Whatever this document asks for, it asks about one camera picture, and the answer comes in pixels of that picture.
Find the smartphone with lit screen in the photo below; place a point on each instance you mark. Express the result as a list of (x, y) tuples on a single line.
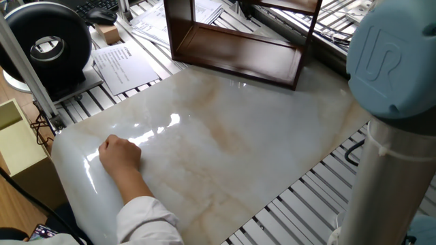
[(42, 233)]

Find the marble pattern table mat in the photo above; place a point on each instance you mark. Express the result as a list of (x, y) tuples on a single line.
[(221, 136)]

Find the short metal post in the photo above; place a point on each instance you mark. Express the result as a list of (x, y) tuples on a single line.
[(124, 10)]

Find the printed white paper sheet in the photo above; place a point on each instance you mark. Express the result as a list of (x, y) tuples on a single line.
[(124, 68)]

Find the black computer mouse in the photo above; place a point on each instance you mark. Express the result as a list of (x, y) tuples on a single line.
[(101, 16)]

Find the small cardboard box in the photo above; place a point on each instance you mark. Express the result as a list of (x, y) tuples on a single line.
[(108, 34)]

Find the silver device base plate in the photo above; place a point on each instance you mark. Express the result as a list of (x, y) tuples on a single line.
[(88, 81)]

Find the beige cardboard box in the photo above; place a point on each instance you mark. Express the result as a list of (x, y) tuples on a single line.
[(24, 149)]

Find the aluminium frame profile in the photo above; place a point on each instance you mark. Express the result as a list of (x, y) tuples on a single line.
[(30, 78)]

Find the stack of printed papers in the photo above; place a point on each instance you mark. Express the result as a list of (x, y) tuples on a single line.
[(153, 24)]

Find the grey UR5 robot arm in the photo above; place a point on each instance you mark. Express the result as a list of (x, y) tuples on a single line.
[(391, 61)]

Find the person's bare hand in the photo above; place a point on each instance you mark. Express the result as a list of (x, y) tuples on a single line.
[(119, 154)]

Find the brown wooden shelf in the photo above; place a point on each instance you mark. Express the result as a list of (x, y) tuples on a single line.
[(238, 54)]

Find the person's bare forearm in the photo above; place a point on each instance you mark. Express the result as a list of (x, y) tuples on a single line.
[(133, 185)]

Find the black keyboard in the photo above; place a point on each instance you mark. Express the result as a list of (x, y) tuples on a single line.
[(97, 5)]

